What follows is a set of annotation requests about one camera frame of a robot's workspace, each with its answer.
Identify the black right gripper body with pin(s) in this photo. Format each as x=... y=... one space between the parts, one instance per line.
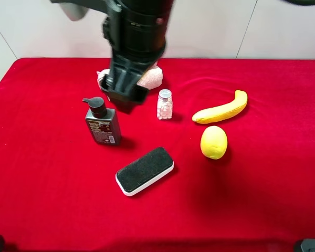
x=137 y=61

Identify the dark grey pump bottle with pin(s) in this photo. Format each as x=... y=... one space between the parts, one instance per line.
x=102 y=122

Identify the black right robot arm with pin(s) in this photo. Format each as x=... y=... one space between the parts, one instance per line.
x=136 y=32

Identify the rolled pink towel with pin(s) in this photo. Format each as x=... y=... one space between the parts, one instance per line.
x=152 y=77

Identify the glass jar of white pills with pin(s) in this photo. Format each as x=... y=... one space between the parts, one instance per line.
x=164 y=105

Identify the yellow banana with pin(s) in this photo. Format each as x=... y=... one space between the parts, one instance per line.
x=222 y=112

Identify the black and white eraser block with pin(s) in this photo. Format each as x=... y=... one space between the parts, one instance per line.
x=144 y=171

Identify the yellow lemon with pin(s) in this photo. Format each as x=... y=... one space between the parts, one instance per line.
x=213 y=142

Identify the black base part right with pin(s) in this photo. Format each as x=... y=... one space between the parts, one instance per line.
x=305 y=245

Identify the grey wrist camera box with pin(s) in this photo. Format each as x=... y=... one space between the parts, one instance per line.
x=73 y=11

